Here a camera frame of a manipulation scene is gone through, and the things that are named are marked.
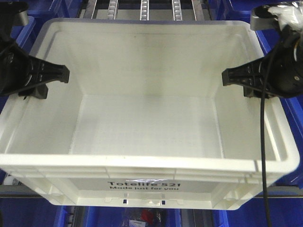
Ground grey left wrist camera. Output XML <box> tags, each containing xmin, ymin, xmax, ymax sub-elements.
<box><xmin>0</xmin><ymin>1</ymin><xmax>29</xmax><ymax>26</ymax></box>

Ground white plastic tote bin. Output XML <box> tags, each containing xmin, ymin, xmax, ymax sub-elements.
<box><xmin>0</xmin><ymin>17</ymin><xmax>301</xmax><ymax>211</ymax></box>

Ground left centre roller track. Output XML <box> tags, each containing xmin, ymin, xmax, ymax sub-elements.
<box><xmin>107</xmin><ymin>0</ymin><xmax>119</xmax><ymax>20</ymax></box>

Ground bagged parts in lower bin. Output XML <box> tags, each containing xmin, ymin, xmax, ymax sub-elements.
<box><xmin>120</xmin><ymin>208</ymin><xmax>170</xmax><ymax>227</ymax></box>

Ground blue bin below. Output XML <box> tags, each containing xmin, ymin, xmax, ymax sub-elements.
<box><xmin>82</xmin><ymin>207</ymin><xmax>182</xmax><ymax>227</ymax></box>
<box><xmin>212</xmin><ymin>198</ymin><xmax>303</xmax><ymax>227</ymax></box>
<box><xmin>0</xmin><ymin>198</ymin><xmax>68</xmax><ymax>227</ymax></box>

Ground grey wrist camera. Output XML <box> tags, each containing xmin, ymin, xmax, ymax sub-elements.
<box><xmin>0</xmin><ymin>1</ymin><xmax>29</xmax><ymax>26</ymax></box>
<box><xmin>250</xmin><ymin>4</ymin><xmax>279</xmax><ymax>31</ymax></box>

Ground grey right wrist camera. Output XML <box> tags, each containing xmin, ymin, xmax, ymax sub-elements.
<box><xmin>250</xmin><ymin>4</ymin><xmax>279</xmax><ymax>31</ymax></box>

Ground right centre roller track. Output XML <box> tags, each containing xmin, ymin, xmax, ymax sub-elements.
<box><xmin>171</xmin><ymin>0</ymin><xmax>183</xmax><ymax>21</ymax></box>

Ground roller track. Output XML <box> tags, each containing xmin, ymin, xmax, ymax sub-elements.
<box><xmin>140</xmin><ymin>0</ymin><xmax>149</xmax><ymax>21</ymax></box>
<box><xmin>107</xmin><ymin>0</ymin><xmax>119</xmax><ymax>20</ymax></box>
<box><xmin>171</xmin><ymin>0</ymin><xmax>183</xmax><ymax>21</ymax></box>

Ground blue bin below left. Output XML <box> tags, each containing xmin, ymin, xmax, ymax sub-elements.
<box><xmin>0</xmin><ymin>198</ymin><xmax>68</xmax><ymax>227</ymax></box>

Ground blue bin below right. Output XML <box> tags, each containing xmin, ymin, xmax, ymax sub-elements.
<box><xmin>212</xmin><ymin>198</ymin><xmax>303</xmax><ymax>227</ymax></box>

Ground blue bin below centre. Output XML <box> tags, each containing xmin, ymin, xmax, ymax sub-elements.
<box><xmin>82</xmin><ymin>207</ymin><xmax>182</xmax><ymax>227</ymax></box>

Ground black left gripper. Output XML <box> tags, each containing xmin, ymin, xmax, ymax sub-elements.
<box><xmin>0</xmin><ymin>39</ymin><xmax>70</xmax><ymax>99</ymax></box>

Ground black cable right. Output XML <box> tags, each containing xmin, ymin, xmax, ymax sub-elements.
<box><xmin>259</xmin><ymin>26</ymin><xmax>296</xmax><ymax>227</ymax></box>

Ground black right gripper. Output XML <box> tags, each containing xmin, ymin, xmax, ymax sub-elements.
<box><xmin>222</xmin><ymin>36</ymin><xmax>303</xmax><ymax>98</ymax></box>

